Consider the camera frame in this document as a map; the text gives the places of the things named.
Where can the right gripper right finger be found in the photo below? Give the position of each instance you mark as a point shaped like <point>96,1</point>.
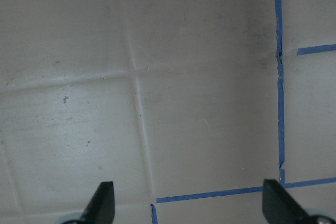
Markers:
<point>279,207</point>

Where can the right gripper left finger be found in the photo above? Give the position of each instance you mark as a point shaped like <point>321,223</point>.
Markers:
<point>101,207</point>

